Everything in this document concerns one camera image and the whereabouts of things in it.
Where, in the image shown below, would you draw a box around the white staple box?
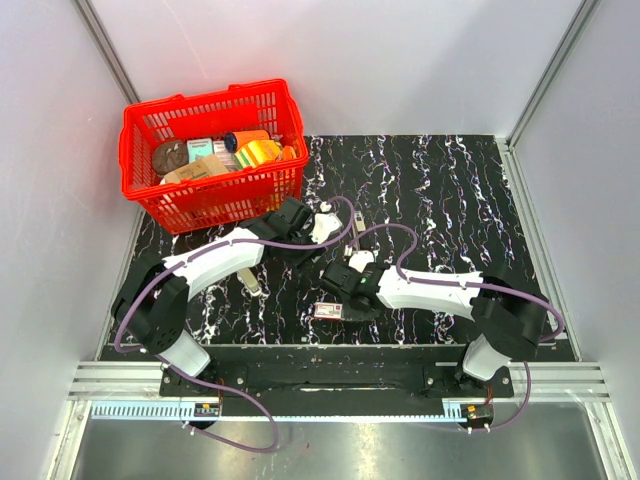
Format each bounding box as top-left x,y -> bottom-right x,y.
314,302 -> 343,321

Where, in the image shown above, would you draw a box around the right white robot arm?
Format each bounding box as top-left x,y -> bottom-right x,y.
320,262 -> 547,396

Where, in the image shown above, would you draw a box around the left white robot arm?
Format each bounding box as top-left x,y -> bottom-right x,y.
112,198 -> 322,396

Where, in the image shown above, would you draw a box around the black marble pattern mat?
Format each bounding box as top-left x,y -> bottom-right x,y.
186,135 -> 537,345

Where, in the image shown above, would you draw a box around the yellow green box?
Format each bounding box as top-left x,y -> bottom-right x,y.
233,140 -> 282,169

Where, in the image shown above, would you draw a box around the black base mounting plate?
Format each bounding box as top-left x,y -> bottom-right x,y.
159,343 -> 515,401

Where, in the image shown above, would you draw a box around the brown cardboard box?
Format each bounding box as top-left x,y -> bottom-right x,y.
160,154 -> 230,185

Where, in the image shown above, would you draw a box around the orange cylinder can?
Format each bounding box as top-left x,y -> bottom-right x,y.
224,130 -> 271,153

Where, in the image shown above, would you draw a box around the red plastic shopping basket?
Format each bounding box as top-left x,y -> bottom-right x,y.
119,79 -> 309,234

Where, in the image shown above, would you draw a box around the teal white box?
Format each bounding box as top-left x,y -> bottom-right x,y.
186,138 -> 214,163

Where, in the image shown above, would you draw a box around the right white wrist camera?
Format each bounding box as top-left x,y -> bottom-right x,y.
348,250 -> 375,273

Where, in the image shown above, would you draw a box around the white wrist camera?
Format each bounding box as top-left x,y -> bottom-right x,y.
310,201 -> 343,245
348,250 -> 375,273

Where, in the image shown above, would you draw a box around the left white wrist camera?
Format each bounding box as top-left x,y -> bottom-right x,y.
310,201 -> 343,245

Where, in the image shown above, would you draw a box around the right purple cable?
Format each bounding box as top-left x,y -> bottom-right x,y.
344,223 -> 566,434

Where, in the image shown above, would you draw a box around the purple cable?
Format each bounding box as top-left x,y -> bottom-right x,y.
344,223 -> 566,434
113,195 -> 357,454

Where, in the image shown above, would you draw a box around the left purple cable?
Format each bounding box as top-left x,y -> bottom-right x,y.
113,195 -> 357,454

